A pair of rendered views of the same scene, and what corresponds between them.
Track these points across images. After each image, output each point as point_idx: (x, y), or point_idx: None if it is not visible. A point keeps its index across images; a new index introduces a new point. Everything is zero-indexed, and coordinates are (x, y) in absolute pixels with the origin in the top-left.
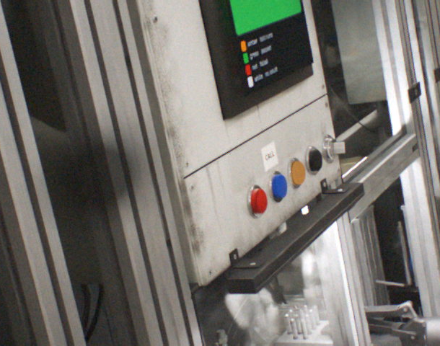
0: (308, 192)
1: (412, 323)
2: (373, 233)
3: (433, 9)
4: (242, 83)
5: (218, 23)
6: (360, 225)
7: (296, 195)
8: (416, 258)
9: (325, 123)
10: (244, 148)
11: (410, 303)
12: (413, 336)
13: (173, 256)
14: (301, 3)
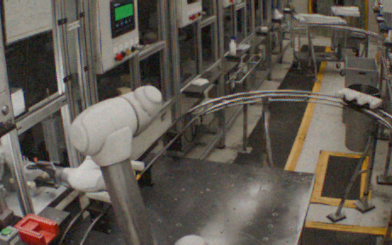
0: None
1: (52, 169)
2: (60, 128)
3: (88, 42)
4: None
5: None
6: (53, 125)
7: None
8: (66, 142)
9: (5, 100)
10: None
11: (52, 162)
12: (52, 174)
13: None
14: None
